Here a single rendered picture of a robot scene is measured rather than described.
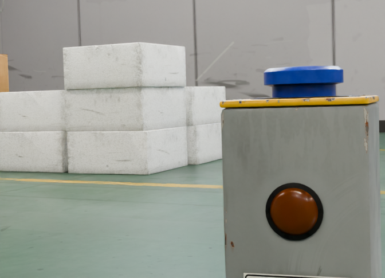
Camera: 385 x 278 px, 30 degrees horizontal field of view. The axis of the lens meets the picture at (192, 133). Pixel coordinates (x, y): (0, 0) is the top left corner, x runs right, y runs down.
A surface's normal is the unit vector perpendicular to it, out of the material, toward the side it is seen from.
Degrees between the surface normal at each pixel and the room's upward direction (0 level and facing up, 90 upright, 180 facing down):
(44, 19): 90
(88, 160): 90
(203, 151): 90
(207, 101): 90
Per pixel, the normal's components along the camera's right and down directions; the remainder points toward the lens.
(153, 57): 0.89, 0.00
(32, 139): -0.45, 0.06
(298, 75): -0.25, 0.06
